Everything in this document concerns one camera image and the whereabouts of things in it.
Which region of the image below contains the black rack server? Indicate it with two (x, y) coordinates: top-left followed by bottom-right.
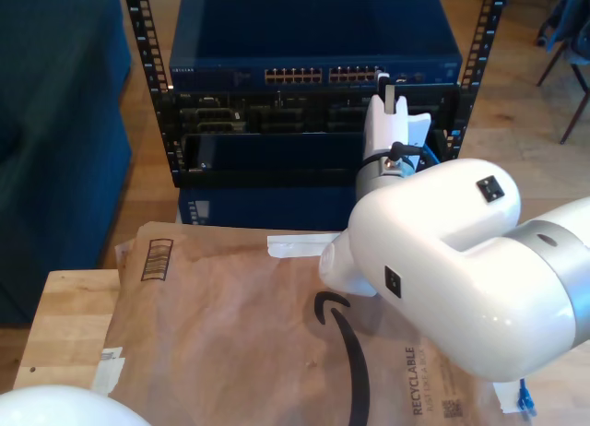
(159, 89), (462, 135)

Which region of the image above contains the blue equipment case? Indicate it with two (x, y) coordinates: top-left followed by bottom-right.
(177, 185), (365, 231)

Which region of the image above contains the white tape strip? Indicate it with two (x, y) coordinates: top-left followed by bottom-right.
(266, 231), (343, 260)

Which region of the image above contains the dark metal chair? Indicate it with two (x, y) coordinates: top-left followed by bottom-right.
(534, 0), (590, 146)

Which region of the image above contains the brown paper mailer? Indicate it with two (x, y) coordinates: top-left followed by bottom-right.
(85, 220), (534, 426)

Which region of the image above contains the blue sofa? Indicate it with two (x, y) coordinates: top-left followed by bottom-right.
(0, 0), (135, 328)

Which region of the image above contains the torn white paper label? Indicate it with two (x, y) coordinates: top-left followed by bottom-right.
(90, 346), (126, 397)

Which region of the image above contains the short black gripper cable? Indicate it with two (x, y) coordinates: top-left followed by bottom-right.
(389, 140), (437, 172)

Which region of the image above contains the blue network switch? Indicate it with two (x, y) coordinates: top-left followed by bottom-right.
(168, 0), (464, 93)

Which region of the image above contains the black rack frame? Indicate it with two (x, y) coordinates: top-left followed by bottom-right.
(120, 0), (511, 190)

